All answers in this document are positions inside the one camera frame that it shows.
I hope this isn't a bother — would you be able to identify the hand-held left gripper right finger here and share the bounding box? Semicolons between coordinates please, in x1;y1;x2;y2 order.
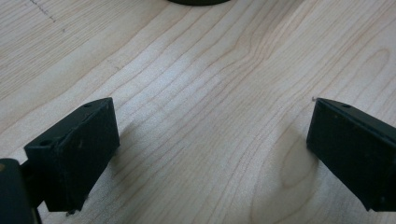
305;97;396;213

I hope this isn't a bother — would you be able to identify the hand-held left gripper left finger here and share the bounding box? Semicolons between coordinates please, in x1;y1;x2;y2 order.
23;97;120;214

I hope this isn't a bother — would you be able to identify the dark round object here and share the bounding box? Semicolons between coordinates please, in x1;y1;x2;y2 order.
167;0;232;7

